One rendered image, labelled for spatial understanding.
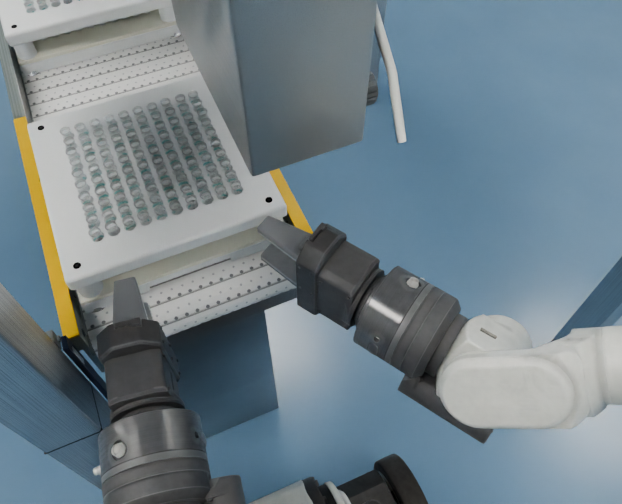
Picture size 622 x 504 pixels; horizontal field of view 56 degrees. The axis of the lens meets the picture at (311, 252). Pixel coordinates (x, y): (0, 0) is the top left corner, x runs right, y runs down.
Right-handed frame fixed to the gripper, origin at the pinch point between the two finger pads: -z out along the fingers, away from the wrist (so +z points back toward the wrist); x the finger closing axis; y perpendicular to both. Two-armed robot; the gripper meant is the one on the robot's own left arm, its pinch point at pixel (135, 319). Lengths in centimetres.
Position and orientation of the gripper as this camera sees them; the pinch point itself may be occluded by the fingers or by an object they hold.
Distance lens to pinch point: 60.8
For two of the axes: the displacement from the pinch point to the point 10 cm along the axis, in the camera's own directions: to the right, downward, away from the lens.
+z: 2.7, 8.2, -5.1
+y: 9.6, -2.3, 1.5
